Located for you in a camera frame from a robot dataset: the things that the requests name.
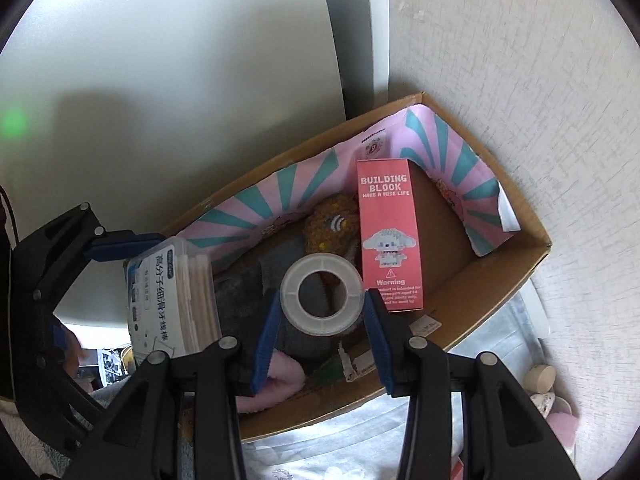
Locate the pink fluffy headband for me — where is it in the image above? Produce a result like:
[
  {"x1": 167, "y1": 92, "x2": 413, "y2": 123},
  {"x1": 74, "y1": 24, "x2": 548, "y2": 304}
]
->
[{"x1": 235, "y1": 350, "x2": 306, "y2": 414}]

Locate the clear tape roll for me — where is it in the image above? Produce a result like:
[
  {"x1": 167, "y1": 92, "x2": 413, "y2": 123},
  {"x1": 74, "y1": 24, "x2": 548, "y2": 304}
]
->
[{"x1": 280, "y1": 252, "x2": 364, "y2": 337}]

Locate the pink building block box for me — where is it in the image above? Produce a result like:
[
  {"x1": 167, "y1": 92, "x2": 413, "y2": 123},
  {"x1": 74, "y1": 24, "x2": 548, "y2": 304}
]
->
[{"x1": 357, "y1": 159, "x2": 424, "y2": 312}]

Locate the brown plush bear toy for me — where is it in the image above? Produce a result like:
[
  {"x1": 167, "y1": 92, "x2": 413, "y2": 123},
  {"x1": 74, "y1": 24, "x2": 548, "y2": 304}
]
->
[{"x1": 303, "y1": 193, "x2": 360, "y2": 257}]

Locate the beige round lid jar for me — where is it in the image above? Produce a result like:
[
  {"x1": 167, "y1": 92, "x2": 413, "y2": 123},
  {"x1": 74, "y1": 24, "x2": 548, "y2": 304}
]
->
[{"x1": 523, "y1": 364, "x2": 556, "y2": 394}]

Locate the cream spotted plush toy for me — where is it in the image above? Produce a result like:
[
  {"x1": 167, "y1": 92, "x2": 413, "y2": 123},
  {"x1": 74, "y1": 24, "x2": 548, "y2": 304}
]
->
[{"x1": 529, "y1": 391, "x2": 555, "y2": 418}]

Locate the pink fluffy slipper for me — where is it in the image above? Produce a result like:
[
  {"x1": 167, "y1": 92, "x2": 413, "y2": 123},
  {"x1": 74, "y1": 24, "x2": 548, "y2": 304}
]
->
[{"x1": 547, "y1": 412, "x2": 579, "y2": 453}]

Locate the person's left hand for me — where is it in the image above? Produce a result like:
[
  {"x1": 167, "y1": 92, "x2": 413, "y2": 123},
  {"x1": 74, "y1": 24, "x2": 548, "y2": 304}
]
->
[{"x1": 62, "y1": 326, "x2": 84, "y2": 378}]

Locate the cardboard box with pink liner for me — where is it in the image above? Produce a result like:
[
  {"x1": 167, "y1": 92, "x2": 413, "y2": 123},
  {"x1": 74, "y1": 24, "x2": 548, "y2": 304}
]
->
[{"x1": 150, "y1": 91, "x2": 554, "y2": 443}]

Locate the grey door frame strip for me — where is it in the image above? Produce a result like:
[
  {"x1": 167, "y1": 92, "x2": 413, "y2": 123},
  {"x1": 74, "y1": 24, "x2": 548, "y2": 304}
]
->
[{"x1": 326, "y1": 0, "x2": 390, "y2": 118}]

